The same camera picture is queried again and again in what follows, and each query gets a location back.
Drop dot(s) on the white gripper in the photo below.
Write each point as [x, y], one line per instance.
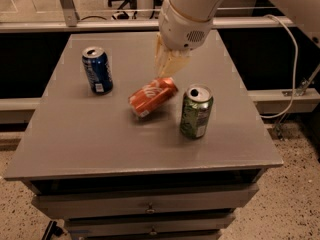
[181, 30]

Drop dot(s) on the red coke can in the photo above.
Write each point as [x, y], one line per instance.
[151, 96]

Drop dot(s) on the green soda can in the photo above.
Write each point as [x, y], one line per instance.
[196, 110]

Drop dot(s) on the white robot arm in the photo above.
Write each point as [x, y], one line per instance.
[305, 14]

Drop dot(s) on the blue soda can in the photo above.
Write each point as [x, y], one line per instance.
[96, 65]

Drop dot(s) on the grey drawer cabinet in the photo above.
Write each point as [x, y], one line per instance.
[79, 142]

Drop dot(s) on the top grey drawer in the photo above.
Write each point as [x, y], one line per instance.
[76, 206]

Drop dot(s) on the grey drawer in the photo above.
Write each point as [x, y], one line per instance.
[149, 224]
[76, 206]

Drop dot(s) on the metal window frame rail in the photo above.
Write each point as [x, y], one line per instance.
[38, 16]

